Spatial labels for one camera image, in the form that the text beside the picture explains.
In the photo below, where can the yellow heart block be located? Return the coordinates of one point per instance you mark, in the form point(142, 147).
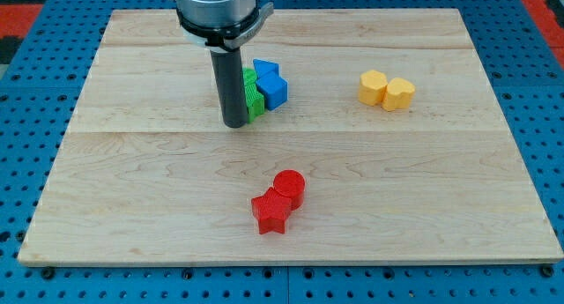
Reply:
point(399, 94)

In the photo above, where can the red star block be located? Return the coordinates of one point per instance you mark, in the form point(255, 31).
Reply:
point(271, 211)

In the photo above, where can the red cylinder block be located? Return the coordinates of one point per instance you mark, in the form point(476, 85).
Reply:
point(291, 184)

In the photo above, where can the green star block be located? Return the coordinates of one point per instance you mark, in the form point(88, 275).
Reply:
point(254, 102)

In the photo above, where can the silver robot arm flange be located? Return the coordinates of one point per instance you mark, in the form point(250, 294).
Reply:
point(222, 25)

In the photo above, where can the blue cube block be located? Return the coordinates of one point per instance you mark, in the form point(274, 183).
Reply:
point(274, 89)

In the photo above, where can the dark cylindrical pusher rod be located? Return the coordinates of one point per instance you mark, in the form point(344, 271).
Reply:
point(228, 75)

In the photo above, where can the green cylinder block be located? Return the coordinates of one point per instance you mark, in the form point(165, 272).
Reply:
point(249, 76)

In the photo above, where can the yellow hexagon block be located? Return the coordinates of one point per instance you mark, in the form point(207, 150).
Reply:
point(372, 88)

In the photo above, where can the wooden board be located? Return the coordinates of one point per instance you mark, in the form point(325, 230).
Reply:
point(148, 175)

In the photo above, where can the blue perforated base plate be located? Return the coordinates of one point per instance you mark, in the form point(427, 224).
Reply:
point(42, 84)

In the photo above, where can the blue triangle block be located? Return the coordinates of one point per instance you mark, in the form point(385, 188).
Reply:
point(264, 68)

